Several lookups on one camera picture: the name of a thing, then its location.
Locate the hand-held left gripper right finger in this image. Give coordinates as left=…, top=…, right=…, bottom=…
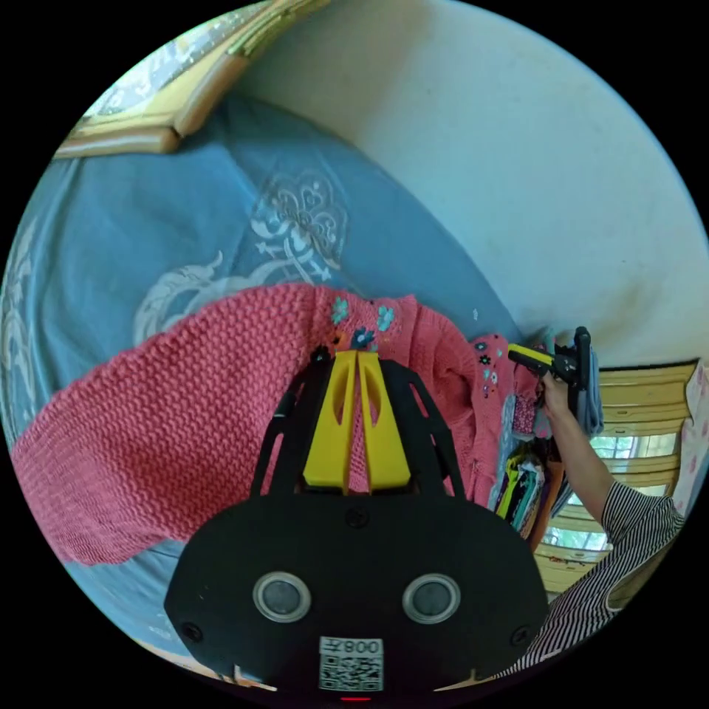
left=358, top=352, right=413, bottom=493

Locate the red patterned wool coat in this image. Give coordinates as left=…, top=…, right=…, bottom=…
left=10, top=282, right=547, bottom=567

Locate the white floral curtain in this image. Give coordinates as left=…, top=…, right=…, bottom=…
left=671, top=358, right=709, bottom=519

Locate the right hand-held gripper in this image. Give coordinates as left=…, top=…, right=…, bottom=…
left=507, top=343, right=581, bottom=388

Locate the bed with blue printed sheet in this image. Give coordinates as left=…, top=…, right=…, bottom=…
left=0, top=94, right=527, bottom=665

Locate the wooden framed window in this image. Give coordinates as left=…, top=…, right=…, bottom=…
left=52, top=0, right=333, bottom=162
left=531, top=360, right=700, bottom=597

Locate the person's right forearm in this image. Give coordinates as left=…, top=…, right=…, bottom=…
left=545, top=408, right=617, bottom=534

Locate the pile of clothes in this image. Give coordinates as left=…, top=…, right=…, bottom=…
left=487, top=326, right=606, bottom=549

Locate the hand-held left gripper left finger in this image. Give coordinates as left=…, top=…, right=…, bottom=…
left=303, top=350, right=357, bottom=495

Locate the person's right hand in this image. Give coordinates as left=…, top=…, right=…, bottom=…
left=539, top=374, right=572, bottom=423

